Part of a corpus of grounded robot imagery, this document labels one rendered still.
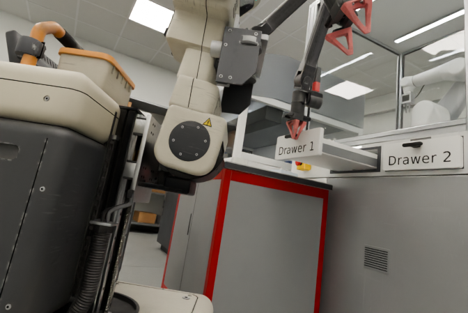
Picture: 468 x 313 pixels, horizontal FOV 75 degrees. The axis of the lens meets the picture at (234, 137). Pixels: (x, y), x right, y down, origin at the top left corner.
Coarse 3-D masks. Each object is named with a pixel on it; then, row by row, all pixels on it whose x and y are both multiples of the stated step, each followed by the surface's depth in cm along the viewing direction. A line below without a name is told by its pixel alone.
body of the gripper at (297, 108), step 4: (292, 104) 126; (296, 104) 125; (300, 104) 125; (304, 104) 126; (292, 108) 125; (296, 108) 124; (300, 108) 124; (304, 108) 126; (288, 112) 123; (292, 112) 122; (296, 112) 124; (300, 112) 124; (284, 116) 125; (288, 116) 127; (304, 116) 124; (308, 116) 125; (308, 120) 126
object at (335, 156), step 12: (324, 144) 118; (336, 144) 121; (324, 156) 122; (336, 156) 120; (348, 156) 123; (360, 156) 126; (372, 156) 129; (336, 168) 144; (348, 168) 140; (360, 168) 135; (372, 168) 131
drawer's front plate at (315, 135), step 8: (320, 128) 116; (304, 136) 124; (312, 136) 119; (320, 136) 116; (280, 144) 138; (288, 144) 132; (296, 144) 127; (304, 144) 122; (320, 144) 115; (280, 152) 137; (288, 152) 131; (296, 152) 126; (304, 152) 121; (312, 152) 117; (320, 152) 114
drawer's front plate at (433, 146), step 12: (396, 144) 122; (432, 144) 109; (444, 144) 105; (456, 144) 102; (384, 156) 125; (396, 156) 120; (408, 156) 116; (444, 156) 104; (456, 156) 101; (384, 168) 124; (396, 168) 119; (408, 168) 115; (420, 168) 111; (432, 168) 107; (444, 168) 104; (456, 168) 101
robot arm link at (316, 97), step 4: (304, 80) 123; (308, 80) 124; (304, 84) 124; (308, 84) 124; (296, 88) 128; (300, 88) 124; (304, 88) 124; (308, 88) 124; (308, 92) 130; (312, 92) 127; (316, 92) 128; (312, 96) 127; (316, 96) 128; (320, 96) 128; (312, 100) 127; (316, 100) 127; (320, 100) 128; (308, 104) 128; (312, 104) 127; (316, 104) 128; (320, 104) 128; (316, 108) 129
